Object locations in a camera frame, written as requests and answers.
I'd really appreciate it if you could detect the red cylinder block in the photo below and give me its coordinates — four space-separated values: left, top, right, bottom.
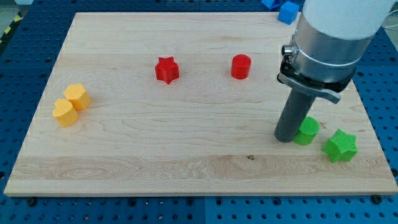
231 54 251 80

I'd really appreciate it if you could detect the blue cube block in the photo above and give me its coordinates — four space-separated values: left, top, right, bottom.
277 1 300 25

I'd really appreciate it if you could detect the yellow hexagon block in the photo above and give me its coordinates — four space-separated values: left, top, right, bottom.
63 83 91 111

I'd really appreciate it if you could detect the red star block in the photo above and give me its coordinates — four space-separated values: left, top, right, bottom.
155 57 180 85

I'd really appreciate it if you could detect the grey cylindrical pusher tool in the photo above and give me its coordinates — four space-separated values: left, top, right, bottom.
274 89 315 142

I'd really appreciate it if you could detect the wooden board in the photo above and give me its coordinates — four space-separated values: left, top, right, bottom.
4 12 397 197

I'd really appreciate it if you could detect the green cylinder block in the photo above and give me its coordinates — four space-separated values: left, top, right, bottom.
294 116 320 146

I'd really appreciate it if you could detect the yellow heart block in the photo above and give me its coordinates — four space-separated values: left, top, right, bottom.
52 98 79 128

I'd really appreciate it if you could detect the blue block at edge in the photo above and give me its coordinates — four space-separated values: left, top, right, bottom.
261 0 283 10

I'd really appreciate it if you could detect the green star block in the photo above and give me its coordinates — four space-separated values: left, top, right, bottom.
322 129 358 163

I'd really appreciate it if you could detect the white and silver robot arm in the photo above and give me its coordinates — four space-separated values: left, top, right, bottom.
274 0 394 142

